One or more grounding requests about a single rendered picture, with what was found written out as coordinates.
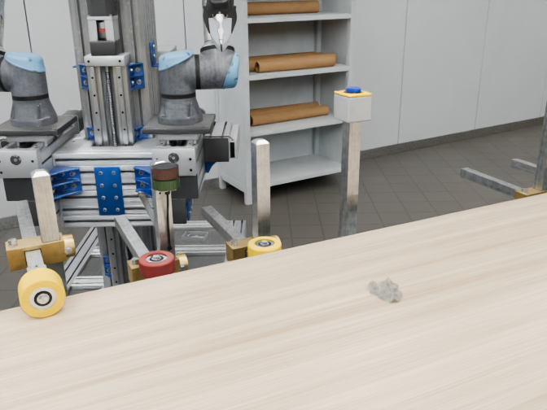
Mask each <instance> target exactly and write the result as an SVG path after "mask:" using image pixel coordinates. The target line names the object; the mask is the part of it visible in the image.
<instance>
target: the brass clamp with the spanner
mask: <svg viewBox="0 0 547 410"><path fill-rule="evenodd" d="M131 262H132V260H127V266H128V274H129V280H130V282H136V281H142V280H146V279H148V278H145V277H143V276H141V274H140V272H139V265H132V264H131ZM187 270H188V262H187V258H186V255H185V254H184V253H179V254H176V259H175V272H174V273H179V272H184V271H187Z"/></svg>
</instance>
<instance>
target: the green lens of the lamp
mask: <svg viewBox="0 0 547 410"><path fill-rule="evenodd" d="M151 180H152V189H153V190H157V191H171V190H176V189H178V188H179V187H180V179H179V177H178V178H177V179H175V180H173V181H155V180H153V179H152V178H151Z"/></svg>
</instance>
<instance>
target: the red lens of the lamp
mask: <svg viewBox="0 0 547 410"><path fill-rule="evenodd" d="M152 166H153V165H152ZM152 166H151V178H152V179H155V180H158V181H167V180H172V179H175V178H177V177H179V167H178V164H177V167H176V168H173V169H169V170H155V169H153V168H152Z"/></svg>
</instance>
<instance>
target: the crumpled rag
mask: <svg viewBox="0 0 547 410"><path fill-rule="evenodd" d="M398 287H399V285H398V284H397V283H395V282H392V280H391V279H390V278H389V277H387V279H386V280H385V281H382V282H381V283H380V284H378V283H376V282H374V281H371V282H370V283H369V284H368V286H367V288H368V289H369V291H370V294H375V295H377V296H378V298H381V299H384V300H387V301H388V302H389V303H390V302H391V301H392V300H393V299H395V300H397V301H398V302H399V300H400V297H401V296H402V295H403V294H402V292H401V291H400V290H399V289H398Z"/></svg>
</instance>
